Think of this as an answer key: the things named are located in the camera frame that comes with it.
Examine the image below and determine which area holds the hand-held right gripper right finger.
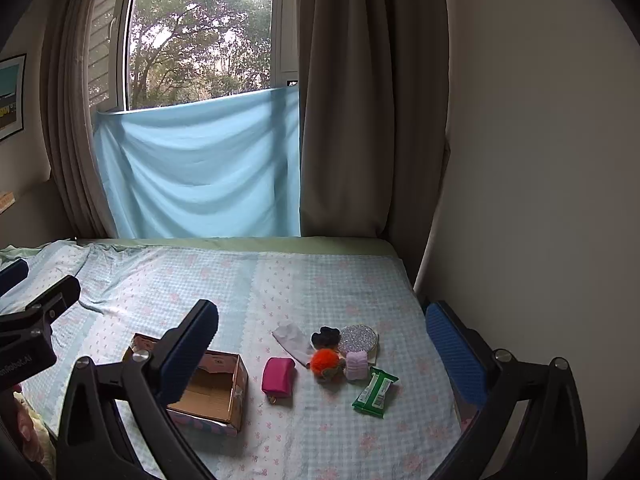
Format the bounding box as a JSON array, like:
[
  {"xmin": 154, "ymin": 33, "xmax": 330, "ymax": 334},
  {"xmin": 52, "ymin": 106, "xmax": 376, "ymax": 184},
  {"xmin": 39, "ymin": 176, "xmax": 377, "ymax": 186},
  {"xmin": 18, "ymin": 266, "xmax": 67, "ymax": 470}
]
[{"xmin": 424, "ymin": 300, "xmax": 588, "ymax": 480}]

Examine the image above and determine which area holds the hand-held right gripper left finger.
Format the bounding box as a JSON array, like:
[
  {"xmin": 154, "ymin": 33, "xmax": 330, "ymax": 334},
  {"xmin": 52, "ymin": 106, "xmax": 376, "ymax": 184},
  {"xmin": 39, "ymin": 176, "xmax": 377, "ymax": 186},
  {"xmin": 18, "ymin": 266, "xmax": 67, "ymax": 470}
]
[{"xmin": 57, "ymin": 299, "xmax": 220, "ymax": 480}]

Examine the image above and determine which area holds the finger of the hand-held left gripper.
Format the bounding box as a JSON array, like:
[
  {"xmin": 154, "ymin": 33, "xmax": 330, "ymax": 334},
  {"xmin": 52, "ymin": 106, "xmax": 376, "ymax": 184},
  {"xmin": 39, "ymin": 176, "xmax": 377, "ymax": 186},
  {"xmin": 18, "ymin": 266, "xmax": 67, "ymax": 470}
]
[
  {"xmin": 0, "ymin": 259, "xmax": 29, "ymax": 297},
  {"xmin": 0, "ymin": 275, "xmax": 82, "ymax": 346}
]

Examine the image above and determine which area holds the cardboard box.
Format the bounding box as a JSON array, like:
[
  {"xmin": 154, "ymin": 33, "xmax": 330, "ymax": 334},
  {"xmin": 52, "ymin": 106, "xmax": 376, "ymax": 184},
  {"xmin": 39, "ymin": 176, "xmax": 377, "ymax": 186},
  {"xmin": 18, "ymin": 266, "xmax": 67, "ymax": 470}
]
[{"xmin": 121, "ymin": 332, "xmax": 249, "ymax": 436}]

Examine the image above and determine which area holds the black sock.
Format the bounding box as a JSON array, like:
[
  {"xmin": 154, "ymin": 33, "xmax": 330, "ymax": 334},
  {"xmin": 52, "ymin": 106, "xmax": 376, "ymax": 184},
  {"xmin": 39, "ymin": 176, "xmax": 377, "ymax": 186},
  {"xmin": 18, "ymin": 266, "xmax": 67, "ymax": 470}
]
[{"xmin": 311, "ymin": 326, "xmax": 342, "ymax": 350}]

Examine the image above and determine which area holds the green wet wipes packet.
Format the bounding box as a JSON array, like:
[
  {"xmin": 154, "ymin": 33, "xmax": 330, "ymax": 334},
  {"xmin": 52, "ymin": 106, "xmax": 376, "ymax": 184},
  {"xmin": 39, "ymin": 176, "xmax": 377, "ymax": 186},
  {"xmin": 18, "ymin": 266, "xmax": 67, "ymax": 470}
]
[{"xmin": 352, "ymin": 367, "xmax": 399, "ymax": 419}]

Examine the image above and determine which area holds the pink zip pouch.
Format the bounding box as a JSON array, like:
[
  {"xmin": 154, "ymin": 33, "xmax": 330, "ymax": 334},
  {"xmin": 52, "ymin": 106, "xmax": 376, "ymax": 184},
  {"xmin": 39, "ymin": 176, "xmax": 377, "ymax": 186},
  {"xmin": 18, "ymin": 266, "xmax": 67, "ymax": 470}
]
[{"xmin": 261, "ymin": 357, "xmax": 296, "ymax": 404}]

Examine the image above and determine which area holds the silver glitter round pad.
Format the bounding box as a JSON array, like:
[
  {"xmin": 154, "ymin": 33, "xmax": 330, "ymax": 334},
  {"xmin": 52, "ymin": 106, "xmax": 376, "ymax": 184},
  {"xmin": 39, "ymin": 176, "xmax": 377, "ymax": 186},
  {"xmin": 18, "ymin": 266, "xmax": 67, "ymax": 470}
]
[{"xmin": 338, "ymin": 324, "xmax": 379, "ymax": 356}]

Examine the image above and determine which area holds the lilac rolled towel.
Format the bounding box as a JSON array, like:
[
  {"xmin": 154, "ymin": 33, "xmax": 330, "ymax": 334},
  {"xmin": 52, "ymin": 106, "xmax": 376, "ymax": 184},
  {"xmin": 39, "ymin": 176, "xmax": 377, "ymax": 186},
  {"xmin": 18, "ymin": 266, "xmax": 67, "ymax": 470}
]
[{"xmin": 345, "ymin": 351, "xmax": 371, "ymax": 382}]

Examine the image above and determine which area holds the green bed sheet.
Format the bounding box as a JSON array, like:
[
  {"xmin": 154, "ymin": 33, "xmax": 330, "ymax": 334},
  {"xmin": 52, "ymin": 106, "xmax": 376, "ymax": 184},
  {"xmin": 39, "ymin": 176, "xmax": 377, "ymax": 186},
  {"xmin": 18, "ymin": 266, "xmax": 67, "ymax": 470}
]
[{"xmin": 0, "ymin": 236, "xmax": 403, "ymax": 262}]

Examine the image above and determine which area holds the orange pompom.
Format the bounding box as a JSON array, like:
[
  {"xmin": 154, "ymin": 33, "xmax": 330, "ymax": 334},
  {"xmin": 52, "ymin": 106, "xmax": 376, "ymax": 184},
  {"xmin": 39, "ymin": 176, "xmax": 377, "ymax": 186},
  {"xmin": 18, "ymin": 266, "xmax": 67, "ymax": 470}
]
[{"xmin": 309, "ymin": 347, "xmax": 342, "ymax": 375}]

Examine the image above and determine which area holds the light blue hanging cloth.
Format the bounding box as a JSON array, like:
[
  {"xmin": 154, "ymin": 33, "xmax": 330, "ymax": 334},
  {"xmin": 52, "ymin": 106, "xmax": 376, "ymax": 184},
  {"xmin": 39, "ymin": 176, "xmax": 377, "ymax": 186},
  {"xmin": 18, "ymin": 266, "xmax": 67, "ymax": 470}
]
[{"xmin": 92, "ymin": 85, "xmax": 302, "ymax": 239}]

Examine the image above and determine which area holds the window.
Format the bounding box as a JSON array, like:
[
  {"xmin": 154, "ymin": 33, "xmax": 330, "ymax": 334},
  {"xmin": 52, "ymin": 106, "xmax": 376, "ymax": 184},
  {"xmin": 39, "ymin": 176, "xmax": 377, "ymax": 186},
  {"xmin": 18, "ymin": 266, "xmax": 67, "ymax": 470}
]
[{"xmin": 87, "ymin": 0, "xmax": 301, "ymax": 113}]

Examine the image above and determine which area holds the tree outside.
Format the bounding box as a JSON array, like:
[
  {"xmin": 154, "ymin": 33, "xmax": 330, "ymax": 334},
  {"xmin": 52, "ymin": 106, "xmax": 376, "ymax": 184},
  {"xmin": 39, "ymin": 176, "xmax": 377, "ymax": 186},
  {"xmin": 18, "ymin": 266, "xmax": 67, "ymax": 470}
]
[{"xmin": 129, "ymin": 0, "xmax": 275, "ymax": 110}]

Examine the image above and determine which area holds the brown fuzzy hair tie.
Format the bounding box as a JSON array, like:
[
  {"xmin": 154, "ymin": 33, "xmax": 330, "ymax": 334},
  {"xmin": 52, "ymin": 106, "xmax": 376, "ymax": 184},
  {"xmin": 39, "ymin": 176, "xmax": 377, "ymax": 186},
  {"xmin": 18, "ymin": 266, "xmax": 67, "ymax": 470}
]
[{"xmin": 320, "ymin": 362, "xmax": 347, "ymax": 386}]

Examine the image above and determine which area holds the wall poster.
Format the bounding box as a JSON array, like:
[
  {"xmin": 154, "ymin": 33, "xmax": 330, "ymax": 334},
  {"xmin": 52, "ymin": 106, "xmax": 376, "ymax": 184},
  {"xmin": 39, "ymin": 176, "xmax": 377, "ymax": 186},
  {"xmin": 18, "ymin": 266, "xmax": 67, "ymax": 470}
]
[{"xmin": 0, "ymin": 53, "xmax": 27, "ymax": 142}]

